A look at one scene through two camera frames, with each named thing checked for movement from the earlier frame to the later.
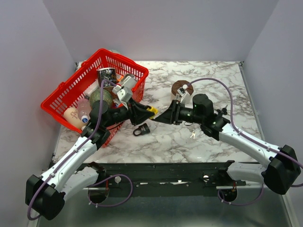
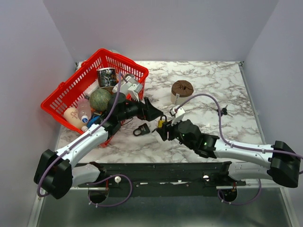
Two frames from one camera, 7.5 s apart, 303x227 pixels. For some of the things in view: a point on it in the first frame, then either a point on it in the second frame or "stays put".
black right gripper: [172, 115] → [167, 126]
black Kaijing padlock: [144, 129] stays put
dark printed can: [108, 74] stays put
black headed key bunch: [224, 110] stays put
